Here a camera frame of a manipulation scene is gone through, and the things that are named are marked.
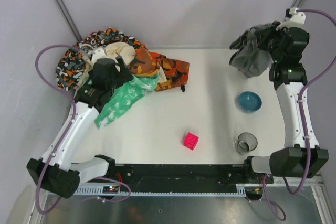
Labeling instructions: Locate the pink cube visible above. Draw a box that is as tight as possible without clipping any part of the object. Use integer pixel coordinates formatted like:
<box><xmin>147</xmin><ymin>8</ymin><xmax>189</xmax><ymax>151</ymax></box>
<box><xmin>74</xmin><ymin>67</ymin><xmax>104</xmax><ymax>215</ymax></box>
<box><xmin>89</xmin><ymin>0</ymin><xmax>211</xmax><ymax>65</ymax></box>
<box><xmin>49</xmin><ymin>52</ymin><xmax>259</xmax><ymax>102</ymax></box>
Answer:
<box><xmin>183</xmin><ymin>132</ymin><xmax>199</xmax><ymax>150</ymax></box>

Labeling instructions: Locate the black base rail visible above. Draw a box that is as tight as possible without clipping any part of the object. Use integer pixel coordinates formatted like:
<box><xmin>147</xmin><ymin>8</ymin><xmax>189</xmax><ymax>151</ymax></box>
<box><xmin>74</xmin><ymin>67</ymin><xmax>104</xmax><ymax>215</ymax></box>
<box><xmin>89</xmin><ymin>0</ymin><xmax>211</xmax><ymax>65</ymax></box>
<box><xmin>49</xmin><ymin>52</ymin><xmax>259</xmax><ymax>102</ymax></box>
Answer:
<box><xmin>105</xmin><ymin>164</ymin><xmax>264</xmax><ymax>190</ymax></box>

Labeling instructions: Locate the blue ceramic bowl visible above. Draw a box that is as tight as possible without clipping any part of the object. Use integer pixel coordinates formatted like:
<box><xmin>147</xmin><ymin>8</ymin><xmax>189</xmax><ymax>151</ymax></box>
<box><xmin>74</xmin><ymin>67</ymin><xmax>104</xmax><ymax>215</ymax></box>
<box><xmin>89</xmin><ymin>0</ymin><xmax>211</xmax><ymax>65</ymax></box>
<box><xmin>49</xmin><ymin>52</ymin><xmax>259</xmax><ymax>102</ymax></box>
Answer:
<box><xmin>237</xmin><ymin>91</ymin><xmax>263</xmax><ymax>113</ymax></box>

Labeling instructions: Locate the red orange camouflage cloth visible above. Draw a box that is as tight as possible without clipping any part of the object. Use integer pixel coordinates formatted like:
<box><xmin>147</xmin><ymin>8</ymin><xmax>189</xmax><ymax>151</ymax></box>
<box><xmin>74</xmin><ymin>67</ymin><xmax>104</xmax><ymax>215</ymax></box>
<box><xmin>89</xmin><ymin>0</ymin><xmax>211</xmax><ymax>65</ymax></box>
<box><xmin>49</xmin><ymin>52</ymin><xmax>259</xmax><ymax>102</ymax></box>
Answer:
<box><xmin>128</xmin><ymin>48</ymin><xmax>190</xmax><ymax>91</ymax></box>

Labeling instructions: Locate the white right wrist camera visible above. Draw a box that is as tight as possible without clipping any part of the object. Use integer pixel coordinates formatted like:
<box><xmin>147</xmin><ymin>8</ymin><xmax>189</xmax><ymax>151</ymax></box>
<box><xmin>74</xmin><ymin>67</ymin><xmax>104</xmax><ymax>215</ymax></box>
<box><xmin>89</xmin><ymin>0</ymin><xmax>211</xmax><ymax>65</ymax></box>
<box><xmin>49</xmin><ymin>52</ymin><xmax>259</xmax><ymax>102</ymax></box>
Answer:
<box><xmin>276</xmin><ymin>7</ymin><xmax>306</xmax><ymax>30</ymax></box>

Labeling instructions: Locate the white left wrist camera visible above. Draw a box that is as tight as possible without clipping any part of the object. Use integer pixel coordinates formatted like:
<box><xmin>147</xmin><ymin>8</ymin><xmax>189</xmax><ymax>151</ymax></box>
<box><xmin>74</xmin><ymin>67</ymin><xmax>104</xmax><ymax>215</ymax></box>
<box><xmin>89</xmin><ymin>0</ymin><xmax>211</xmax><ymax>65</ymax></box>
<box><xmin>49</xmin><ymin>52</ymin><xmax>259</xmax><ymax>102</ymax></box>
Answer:
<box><xmin>91</xmin><ymin>47</ymin><xmax>107</xmax><ymax>65</ymax></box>

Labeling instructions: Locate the orange grey camouflage cloth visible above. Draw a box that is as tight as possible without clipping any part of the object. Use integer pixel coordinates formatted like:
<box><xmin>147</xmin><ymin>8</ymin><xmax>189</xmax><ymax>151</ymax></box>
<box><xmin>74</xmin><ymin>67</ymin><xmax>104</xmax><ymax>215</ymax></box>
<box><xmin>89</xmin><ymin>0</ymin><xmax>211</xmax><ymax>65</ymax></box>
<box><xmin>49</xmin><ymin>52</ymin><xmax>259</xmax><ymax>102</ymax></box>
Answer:
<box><xmin>56</xmin><ymin>27</ymin><xmax>146</xmax><ymax>91</ymax></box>

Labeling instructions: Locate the green tie-dye cloth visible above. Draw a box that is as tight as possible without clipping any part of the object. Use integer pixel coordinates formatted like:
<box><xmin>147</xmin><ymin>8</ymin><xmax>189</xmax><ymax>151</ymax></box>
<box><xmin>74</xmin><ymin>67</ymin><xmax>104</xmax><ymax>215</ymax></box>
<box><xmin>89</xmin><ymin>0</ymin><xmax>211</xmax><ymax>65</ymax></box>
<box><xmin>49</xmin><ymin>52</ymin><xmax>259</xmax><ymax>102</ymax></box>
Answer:
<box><xmin>94</xmin><ymin>74</ymin><xmax>159</xmax><ymax>130</ymax></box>

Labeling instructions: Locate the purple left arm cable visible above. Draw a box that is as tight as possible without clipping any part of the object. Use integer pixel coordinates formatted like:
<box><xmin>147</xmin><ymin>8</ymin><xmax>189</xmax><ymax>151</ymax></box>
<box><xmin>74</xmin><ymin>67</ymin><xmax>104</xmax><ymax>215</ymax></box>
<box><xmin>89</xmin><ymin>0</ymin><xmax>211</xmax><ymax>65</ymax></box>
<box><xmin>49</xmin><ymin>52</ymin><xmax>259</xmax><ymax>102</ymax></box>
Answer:
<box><xmin>35</xmin><ymin>44</ymin><xmax>132</xmax><ymax>214</ymax></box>

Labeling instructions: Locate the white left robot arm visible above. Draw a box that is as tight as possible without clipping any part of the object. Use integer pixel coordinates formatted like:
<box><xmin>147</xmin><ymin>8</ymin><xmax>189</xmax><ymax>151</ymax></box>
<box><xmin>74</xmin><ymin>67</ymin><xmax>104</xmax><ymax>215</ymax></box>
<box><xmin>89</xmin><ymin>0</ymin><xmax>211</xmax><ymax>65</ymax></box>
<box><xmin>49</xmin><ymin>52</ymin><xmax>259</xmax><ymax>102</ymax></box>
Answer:
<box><xmin>27</xmin><ymin>56</ymin><xmax>133</xmax><ymax>199</ymax></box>

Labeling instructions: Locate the cream white cloth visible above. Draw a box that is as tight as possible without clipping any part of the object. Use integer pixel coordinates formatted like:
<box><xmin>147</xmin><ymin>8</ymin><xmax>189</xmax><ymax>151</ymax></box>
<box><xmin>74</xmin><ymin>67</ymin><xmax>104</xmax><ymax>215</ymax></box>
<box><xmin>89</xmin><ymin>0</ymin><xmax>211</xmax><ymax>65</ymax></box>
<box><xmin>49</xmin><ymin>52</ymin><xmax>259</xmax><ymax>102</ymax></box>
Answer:
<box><xmin>77</xmin><ymin>42</ymin><xmax>135</xmax><ymax>88</ymax></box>

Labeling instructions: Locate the clear glass cup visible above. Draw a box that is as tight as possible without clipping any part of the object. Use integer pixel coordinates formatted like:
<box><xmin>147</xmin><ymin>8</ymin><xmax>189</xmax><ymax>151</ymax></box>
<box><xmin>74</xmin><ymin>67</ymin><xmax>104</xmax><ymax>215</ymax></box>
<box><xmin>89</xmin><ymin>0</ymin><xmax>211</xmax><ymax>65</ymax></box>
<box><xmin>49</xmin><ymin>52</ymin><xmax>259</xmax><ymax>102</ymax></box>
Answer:
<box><xmin>235</xmin><ymin>132</ymin><xmax>258</xmax><ymax>154</ymax></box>

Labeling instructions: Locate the grey slotted cable duct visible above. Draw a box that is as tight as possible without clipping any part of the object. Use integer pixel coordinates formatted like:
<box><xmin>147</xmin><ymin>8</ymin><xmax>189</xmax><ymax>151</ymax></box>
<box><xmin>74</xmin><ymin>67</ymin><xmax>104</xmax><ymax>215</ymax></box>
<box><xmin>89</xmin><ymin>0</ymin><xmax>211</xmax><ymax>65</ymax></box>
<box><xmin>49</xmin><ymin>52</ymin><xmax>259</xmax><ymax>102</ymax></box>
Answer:
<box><xmin>74</xmin><ymin>183</ymin><xmax>246</xmax><ymax>197</ymax></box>

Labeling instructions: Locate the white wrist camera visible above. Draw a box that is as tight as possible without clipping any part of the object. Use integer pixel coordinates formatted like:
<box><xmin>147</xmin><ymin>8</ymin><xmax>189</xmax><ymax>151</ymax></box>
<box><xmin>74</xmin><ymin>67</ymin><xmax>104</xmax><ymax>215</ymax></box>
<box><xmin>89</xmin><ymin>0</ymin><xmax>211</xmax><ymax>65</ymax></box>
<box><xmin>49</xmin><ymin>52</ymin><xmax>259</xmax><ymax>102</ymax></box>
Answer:
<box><xmin>276</xmin><ymin>7</ymin><xmax>306</xmax><ymax>30</ymax></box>
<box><xmin>91</xmin><ymin>47</ymin><xmax>107</xmax><ymax>65</ymax></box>

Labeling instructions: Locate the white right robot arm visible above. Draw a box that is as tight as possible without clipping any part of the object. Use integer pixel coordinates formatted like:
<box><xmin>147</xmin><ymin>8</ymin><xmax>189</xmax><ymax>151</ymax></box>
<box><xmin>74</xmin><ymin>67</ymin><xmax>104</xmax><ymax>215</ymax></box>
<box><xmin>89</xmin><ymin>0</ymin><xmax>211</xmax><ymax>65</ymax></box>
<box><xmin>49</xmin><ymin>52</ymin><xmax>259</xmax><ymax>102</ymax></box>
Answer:
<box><xmin>244</xmin><ymin>22</ymin><xmax>329</xmax><ymax>178</ymax></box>

